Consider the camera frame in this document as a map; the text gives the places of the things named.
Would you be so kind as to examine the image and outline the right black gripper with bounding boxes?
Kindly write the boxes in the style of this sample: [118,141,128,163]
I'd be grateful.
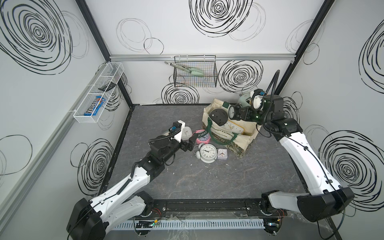
[239,105,270,128]

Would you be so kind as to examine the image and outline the cream canvas tote bag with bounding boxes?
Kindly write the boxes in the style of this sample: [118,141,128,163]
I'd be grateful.
[202,99,260,158]

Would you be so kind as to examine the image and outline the clock face down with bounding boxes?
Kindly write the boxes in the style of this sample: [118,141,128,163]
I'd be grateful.
[209,108,229,126]

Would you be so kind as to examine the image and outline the small white square clock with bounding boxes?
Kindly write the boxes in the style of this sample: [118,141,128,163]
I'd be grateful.
[217,149,228,160]

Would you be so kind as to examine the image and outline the small black twin bell clock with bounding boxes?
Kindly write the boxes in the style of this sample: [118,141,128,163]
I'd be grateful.
[228,105,241,121]

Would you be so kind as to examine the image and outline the yellow rectangular alarm clock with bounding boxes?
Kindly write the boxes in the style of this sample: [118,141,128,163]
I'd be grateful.
[222,121,245,135]

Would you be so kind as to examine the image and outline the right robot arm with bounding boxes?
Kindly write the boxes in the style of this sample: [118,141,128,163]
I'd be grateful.
[229,93,355,222]

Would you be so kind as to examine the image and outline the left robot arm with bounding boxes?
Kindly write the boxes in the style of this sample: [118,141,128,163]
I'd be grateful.
[66,134,197,240]

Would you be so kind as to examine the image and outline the pink round alarm clock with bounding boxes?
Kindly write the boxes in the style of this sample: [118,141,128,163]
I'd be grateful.
[194,129,211,144]

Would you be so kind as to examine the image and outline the white twin bell clock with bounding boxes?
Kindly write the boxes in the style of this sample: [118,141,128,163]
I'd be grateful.
[196,143,218,164]

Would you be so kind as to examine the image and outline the mint green toaster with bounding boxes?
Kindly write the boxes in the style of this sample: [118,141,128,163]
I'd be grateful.
[238,92,252,108]

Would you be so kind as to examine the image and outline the blue candy packet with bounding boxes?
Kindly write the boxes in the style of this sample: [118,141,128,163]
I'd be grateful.
[84,96,105,116]

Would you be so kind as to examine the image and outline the green kitchen tongs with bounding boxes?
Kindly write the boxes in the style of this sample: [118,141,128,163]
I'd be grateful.
[164,61,205,77]

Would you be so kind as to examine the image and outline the black remote control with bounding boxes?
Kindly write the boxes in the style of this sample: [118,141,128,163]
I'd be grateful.
[98,83,117,93]

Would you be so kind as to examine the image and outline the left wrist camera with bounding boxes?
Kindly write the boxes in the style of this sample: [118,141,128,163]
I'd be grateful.
[169,120,186,143]

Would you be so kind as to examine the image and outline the black wire basket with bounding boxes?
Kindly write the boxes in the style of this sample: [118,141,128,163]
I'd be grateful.
[172,55,218,88]

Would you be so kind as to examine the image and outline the white wire wall shelf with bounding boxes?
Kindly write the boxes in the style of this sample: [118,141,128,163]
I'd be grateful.
[74,62,124,124]

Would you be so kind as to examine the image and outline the white cable duct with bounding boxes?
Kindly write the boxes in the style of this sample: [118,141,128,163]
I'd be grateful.
[114,219,265,231]

